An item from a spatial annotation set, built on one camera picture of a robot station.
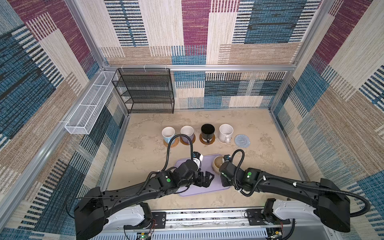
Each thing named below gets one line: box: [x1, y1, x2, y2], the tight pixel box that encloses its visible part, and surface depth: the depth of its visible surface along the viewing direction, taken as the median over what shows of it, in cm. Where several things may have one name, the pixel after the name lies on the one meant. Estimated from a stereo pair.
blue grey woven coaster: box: [234, 134, 251, 148], surface depth 104 cm
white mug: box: [218, 123, 234, 144], surface depth 99 cm
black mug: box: [201, 123, 215, 144], surface depth 98 cm
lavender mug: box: [180, 125, 195, 145], surface depth 101 cm
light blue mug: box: [161, 126, 176, 145], surface depth 98 cm
